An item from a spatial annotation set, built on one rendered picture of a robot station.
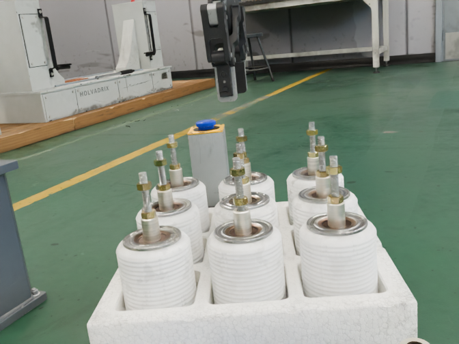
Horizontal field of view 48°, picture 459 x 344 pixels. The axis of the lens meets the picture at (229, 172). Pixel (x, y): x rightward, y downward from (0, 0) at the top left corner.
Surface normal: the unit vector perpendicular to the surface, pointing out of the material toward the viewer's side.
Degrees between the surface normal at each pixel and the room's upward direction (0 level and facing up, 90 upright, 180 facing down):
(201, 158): 90
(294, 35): 90
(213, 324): 90
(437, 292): 0
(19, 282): 90
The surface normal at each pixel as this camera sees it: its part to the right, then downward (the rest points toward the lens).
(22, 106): -0.41, 0.28
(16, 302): 0.90, 0.02
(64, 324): -0.10, -0.96
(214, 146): -0.04, 0.27
